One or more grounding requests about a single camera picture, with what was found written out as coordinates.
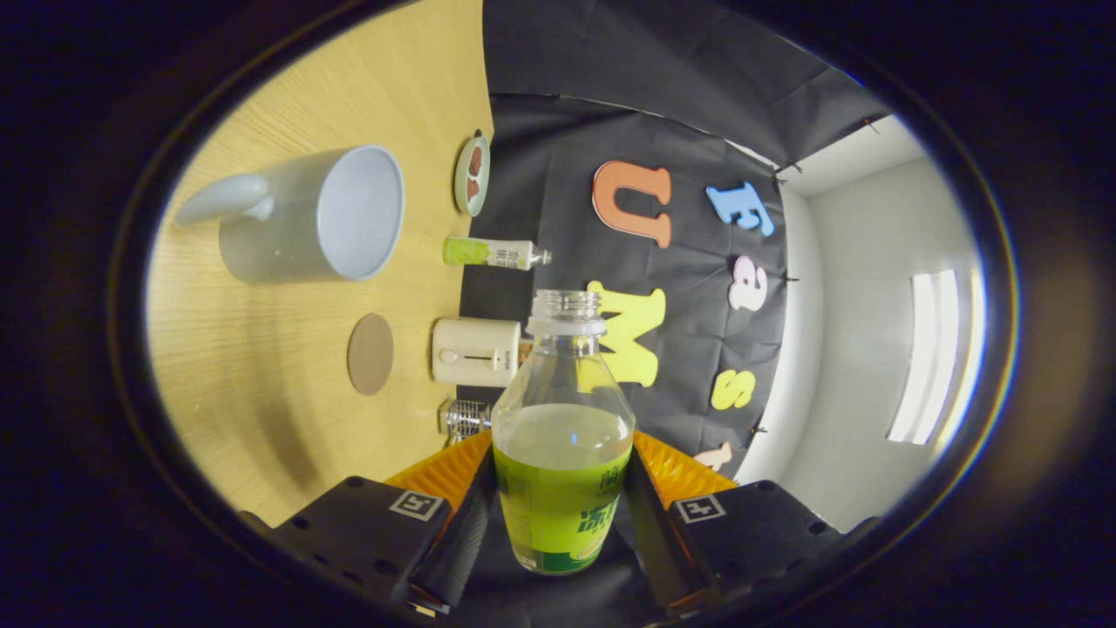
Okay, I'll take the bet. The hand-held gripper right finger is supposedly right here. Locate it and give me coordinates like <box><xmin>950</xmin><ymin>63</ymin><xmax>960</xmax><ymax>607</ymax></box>
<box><xmin>623</xmin><ymin>432</ymin><xmax>881</xmax><ymax>616</ymax></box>

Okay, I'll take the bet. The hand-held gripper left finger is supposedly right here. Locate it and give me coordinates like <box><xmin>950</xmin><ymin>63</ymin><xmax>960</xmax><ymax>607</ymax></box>
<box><xmin>240</xmin><ymin>429</ymin><xmax>498</xmax><ymax>616</ymax></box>

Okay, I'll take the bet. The round brown coaster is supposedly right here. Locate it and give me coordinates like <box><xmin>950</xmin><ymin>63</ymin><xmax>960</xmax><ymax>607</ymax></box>
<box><xmin>347</xmin><ymin>313</ymin><xmax>395</xmax><ymax>397</ymax></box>

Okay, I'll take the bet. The green label juice bottle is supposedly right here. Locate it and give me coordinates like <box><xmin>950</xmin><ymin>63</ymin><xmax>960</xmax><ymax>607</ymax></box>
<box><xmin>491</xmin><ymin>290</ymin><xmax>636</xmax><ymax>577</ymax></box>

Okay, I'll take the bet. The white cup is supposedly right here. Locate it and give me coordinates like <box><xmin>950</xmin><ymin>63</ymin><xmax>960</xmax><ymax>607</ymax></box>
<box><xmin>174</xmin><ymin>145</ymin><xmax>406</xmax><ymax>285</ymax></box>

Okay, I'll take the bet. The metal mesh cup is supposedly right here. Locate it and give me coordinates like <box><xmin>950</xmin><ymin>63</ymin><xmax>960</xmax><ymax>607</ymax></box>
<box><xmin>439</xmin><ymin>399</ymin><xmax>493</xmax><ymax>437</ymax></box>

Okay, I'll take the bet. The slim green liquid bottle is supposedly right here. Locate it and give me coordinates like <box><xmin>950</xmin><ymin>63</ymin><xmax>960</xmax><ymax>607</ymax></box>
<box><xmin>442</xmin><ymin>235</ymin><xmax>553</xmax><ymax>271</ymax></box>

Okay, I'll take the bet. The wooden table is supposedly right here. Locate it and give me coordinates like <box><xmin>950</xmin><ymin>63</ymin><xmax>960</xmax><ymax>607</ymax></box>
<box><xmin>144</xmin><ymin>0</ymin><xmax>495</xmax><ymax>529</ymax></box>

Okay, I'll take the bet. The white toaster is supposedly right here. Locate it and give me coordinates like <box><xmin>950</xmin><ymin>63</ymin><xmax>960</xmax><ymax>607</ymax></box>
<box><xmin>432</xmin><ymin>317</ymin><xmax>524</xmax><ymax>388</ymax></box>

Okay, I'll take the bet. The ceiling light panel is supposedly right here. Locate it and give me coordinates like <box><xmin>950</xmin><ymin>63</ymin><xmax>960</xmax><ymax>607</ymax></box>
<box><xmin>887</xmin><ymin>269</ymin><xmax>982</xmax><ymax>446</ymax></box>

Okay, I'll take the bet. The pale green plate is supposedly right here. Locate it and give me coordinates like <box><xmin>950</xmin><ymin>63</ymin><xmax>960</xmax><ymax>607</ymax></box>
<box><xmin>453</xmin><ymin>131</ymin><xmax>492</xmax><ymax>217</ymax></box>

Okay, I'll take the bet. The black backdrop cloth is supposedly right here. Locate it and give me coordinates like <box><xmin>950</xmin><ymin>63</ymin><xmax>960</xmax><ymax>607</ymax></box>
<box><xmin>458</xmin><ymin>0</ymin><xmax>890</xmax><ymax>481</ymax></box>

